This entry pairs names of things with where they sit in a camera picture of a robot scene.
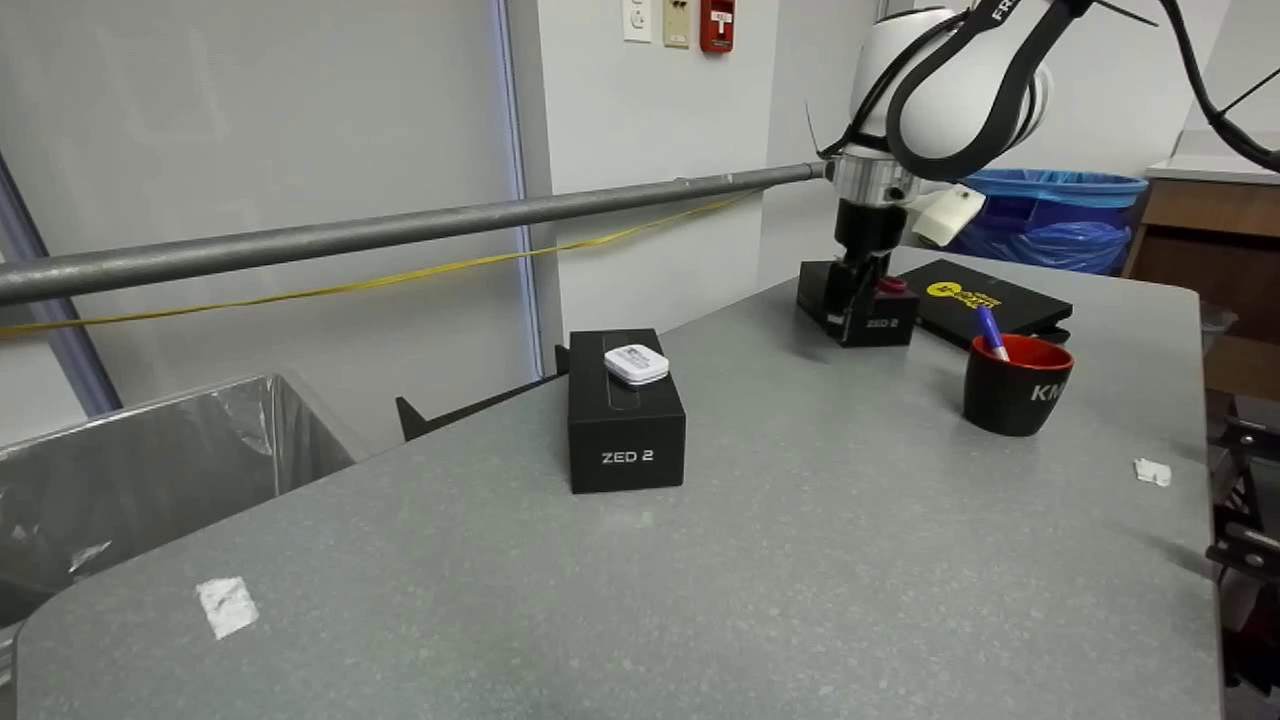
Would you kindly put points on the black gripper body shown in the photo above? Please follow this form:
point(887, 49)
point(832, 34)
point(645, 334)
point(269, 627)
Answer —
point(869, 231)

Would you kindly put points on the black cup red inside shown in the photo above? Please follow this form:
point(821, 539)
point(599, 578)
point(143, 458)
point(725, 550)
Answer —
point(1014, 392)

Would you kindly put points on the small red object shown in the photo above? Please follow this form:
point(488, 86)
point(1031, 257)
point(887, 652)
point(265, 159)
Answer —
point(889, 290)

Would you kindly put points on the low black box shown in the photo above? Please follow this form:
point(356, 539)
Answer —
point(881, 326)

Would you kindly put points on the flat black box yellow logo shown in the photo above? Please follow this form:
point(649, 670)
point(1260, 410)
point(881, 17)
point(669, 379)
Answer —
point(995, 307)

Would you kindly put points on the blue recycling bin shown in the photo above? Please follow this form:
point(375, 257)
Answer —
point(1052, 223)

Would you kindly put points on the small white device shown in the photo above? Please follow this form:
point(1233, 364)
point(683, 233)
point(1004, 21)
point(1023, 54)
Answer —
point(634, 364)

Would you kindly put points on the red fire alarm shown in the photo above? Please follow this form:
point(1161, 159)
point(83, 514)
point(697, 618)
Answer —
point(718, 21)

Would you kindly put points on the tall black ZED box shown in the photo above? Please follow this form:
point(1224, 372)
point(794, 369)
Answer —
point(626, 434)

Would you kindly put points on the brown wooden desk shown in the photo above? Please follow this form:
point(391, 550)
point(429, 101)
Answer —
point(1205, 245)

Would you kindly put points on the small white tape piece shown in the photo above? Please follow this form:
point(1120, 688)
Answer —
point(1155, 470)

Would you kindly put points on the black equipment beside table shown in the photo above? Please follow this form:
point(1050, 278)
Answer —
point(1245, 546)

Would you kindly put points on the grey metal pole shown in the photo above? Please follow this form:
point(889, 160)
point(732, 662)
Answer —
point(334, 238)

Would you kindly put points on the small white tag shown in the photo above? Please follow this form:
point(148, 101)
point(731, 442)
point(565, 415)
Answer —
point(226, 605)

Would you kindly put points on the bin with clear plastic bag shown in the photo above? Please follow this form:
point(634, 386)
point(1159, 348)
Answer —
point(145, 482)

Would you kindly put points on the slanted blue grey bar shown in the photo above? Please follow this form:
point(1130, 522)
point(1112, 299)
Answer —
point(62, 307)

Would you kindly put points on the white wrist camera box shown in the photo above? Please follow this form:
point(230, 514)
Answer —
point(951, 212)

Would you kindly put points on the beige wall plate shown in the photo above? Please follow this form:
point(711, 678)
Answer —
point(676, 21)

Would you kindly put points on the white light switch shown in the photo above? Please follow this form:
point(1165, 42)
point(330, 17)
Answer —
point(637, 17)

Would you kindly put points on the black table bracket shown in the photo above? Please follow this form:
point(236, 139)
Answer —
point(461, 402)

